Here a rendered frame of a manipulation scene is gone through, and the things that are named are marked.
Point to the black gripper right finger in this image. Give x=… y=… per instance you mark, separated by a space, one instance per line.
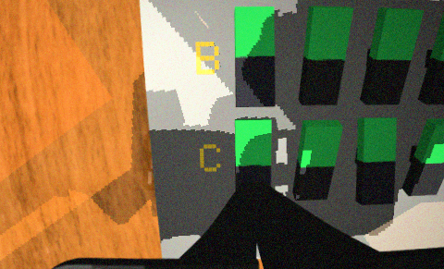
x=289 y=237

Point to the grey switch panel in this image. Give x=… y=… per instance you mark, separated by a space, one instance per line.
x=336 y=104

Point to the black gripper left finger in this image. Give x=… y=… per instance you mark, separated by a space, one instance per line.
x=229 y=243

